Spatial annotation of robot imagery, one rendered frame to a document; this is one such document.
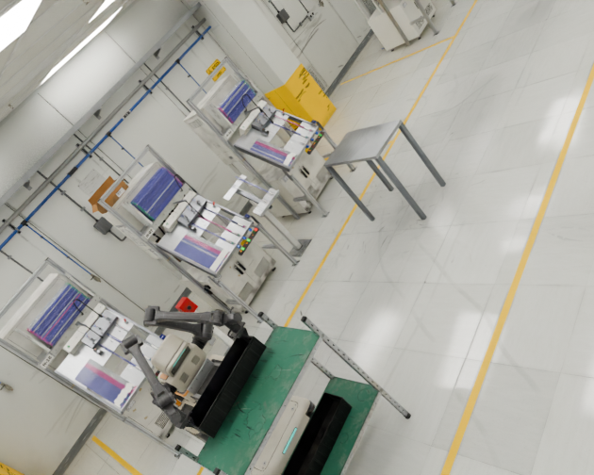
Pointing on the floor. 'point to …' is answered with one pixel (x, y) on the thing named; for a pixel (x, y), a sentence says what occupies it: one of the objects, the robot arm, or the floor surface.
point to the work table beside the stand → (363, 146)
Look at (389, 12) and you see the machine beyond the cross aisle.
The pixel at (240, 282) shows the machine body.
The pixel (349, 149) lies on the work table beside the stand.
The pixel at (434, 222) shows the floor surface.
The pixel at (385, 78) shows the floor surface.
